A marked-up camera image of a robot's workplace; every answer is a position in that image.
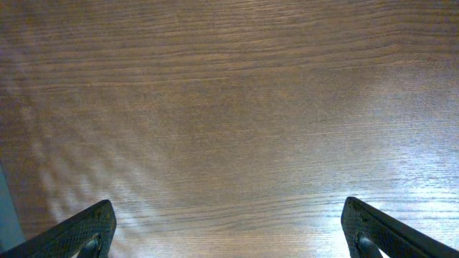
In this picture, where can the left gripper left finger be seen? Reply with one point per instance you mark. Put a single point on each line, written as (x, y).
(86, 234)

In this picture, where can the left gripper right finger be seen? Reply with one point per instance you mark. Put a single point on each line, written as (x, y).
(370, 232)

